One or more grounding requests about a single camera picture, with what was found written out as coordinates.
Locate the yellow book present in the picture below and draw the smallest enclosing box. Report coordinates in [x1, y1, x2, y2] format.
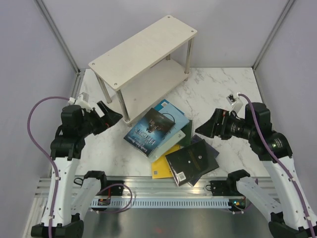
[152, 144, 181, 179]

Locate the black book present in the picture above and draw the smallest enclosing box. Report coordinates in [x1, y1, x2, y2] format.
[166, 139, 219, 186]

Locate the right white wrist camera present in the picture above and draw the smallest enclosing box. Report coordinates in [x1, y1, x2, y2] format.
[226, 93, 243, 113]

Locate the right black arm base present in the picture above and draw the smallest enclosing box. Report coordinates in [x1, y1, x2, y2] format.
[205, 180, 241, 196]

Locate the dark blue Wuthering Heights book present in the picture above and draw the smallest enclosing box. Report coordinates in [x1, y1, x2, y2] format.
[124, 108, 175, 157]

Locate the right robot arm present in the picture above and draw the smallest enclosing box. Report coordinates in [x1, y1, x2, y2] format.
[195, 102, 317, 238]

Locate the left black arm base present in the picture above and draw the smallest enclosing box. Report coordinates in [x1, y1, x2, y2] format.
[98, 180, 124, 198]

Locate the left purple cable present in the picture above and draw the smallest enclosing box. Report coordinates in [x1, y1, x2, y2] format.
[27, 96, 72, 234]

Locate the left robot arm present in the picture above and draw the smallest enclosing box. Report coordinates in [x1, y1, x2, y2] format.
[31, 98, 122, 238]

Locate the dark green book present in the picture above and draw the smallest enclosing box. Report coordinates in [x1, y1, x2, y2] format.
[178, 120, 193, 147]

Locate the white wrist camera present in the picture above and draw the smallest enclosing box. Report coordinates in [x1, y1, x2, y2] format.
[67, 92, 93, 112]
[226, 93, 243, 113]

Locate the pale green book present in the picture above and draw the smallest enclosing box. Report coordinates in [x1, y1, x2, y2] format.
[148, 130, 186, 162]

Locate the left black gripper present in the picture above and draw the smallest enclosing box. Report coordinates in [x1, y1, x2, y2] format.
[77, 101, 122, 138]

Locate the white slotted cable duct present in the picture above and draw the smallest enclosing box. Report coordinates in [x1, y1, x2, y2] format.
[90, 197, 244, 209]

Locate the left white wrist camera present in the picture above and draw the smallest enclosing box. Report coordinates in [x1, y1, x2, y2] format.
[67, 92, 93, 112]

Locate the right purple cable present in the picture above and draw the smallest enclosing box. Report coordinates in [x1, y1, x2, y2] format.
[239, 93, 313, 231]

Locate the aluminium front rail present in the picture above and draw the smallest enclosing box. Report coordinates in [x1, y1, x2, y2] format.
[34, 176, 280, 198]

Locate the purple cable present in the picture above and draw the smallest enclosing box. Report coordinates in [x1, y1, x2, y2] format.
[27, 96, 72, 234]
[239, 93, 313, 231]

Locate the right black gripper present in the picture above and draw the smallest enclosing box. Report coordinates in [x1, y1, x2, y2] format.
[195, 108, 255, 140]

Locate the white two-tier shelf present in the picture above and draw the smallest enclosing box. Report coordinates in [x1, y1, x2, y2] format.
[89, 15, 197, 126]

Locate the light blue cat book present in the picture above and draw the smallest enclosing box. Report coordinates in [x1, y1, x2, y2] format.
[159, 115, 189, 146]

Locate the bright blue book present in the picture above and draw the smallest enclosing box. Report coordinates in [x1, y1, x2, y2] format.
[154, 99, 185, 116]

